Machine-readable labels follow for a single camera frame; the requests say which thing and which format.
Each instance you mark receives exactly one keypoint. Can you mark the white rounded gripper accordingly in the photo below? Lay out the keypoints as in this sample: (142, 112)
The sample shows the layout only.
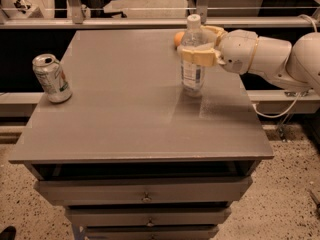
(237, 50)

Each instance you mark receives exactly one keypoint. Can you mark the clear blue-labelled plastic bottle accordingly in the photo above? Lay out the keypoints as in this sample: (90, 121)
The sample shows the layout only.
(192, 70)

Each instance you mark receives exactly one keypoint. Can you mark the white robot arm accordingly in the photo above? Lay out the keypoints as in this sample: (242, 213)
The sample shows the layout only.
(293, 67)

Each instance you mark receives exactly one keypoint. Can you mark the orange fruit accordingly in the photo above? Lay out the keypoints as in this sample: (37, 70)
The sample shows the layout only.
(177, 38)

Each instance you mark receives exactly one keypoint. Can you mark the grey metal railing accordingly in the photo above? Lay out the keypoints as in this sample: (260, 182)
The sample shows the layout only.
(39, 14)

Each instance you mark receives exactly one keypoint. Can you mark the grey drawer cabinet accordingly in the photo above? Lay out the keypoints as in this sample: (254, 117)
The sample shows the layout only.
(129, 118)

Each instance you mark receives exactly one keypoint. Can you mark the green and white soda can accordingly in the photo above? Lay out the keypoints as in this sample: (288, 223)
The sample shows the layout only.
(50, 74)

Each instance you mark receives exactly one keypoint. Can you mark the top grey drawer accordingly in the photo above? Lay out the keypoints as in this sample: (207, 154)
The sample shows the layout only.
(143, 191)

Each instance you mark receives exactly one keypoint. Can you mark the grey drawer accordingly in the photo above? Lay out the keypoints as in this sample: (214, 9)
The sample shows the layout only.
(143, 191)
(152, 233)
(148, 216)

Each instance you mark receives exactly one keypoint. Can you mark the middle grey drawer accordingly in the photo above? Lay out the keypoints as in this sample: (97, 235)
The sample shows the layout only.
(148, 216)

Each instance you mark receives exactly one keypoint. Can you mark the bottom grey drawer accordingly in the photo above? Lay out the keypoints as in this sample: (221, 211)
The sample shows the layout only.
(152, 233)

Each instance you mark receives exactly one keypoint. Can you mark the black shoe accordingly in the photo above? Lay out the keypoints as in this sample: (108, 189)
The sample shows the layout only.
(8, 233)

